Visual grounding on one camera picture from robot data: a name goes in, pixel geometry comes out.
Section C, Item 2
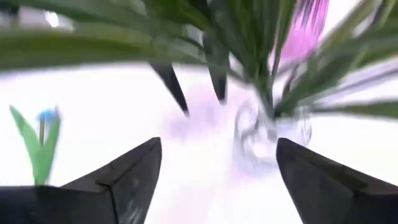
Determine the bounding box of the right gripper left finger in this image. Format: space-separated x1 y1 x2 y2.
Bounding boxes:
0 136 163 224

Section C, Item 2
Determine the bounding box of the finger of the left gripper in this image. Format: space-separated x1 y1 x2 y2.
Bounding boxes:
149 63 190 118
201 33 230 105

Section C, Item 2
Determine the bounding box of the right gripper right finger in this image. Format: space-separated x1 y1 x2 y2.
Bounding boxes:
275 138 398 224

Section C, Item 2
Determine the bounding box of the yellow flower bunch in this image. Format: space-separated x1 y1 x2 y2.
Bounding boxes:
0 0 398 121

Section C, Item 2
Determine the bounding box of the clear crystal glass vase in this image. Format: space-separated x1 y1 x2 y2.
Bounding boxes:
231 90 313 170

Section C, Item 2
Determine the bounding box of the purple ribbed glass vase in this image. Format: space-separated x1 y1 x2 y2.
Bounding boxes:
269 0 331 72

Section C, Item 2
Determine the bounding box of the blue tulip with green leaves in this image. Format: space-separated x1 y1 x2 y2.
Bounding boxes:
9 105 62 187

